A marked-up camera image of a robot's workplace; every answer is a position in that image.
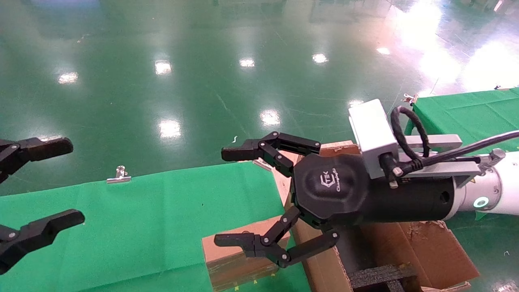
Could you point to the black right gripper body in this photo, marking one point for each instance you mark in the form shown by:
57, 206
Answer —
332, 190

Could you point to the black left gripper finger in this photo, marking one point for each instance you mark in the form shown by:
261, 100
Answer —
44, 229
40, 148

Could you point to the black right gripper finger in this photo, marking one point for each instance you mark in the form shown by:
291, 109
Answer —
259, 245
267, 147

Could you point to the small brown cardboard box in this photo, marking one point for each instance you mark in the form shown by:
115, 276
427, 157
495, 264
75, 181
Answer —
235, 275

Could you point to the large open brown carton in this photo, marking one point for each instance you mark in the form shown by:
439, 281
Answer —
425, 247

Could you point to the large green table cloth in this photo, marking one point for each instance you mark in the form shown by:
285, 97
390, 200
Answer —
142, 227

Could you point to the black foam insert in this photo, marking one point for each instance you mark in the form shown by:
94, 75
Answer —
377, 278

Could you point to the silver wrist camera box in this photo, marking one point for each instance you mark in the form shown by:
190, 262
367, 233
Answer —
371, 134

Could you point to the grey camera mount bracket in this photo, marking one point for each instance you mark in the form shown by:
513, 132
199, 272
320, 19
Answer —
446, 167

